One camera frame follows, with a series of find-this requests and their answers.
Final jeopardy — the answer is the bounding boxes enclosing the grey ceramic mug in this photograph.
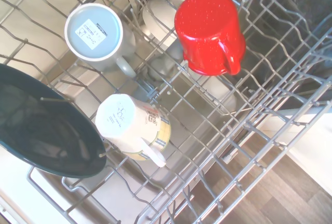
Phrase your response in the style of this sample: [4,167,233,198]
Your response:
[64,3,137,77]

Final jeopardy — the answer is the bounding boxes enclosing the stainless dishwasher door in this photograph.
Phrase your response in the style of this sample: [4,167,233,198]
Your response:
[27,73,260,224]

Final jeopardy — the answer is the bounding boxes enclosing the white mug with patterned rim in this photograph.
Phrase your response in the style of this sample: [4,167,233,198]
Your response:
[94,93,172,168]

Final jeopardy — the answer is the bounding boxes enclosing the red speckled enamel mug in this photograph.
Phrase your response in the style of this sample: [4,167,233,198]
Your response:
[174,0,246,76]

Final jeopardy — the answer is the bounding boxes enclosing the dark round plate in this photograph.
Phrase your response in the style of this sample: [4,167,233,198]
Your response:
[0,63,107,179]

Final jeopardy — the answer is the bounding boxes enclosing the white cabinet with drawer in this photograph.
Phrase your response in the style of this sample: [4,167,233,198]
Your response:
[259,106,332,169]

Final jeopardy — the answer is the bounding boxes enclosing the grey wire upper dishwasher rack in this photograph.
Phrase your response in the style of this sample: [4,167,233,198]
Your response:
[0,0,332,224]

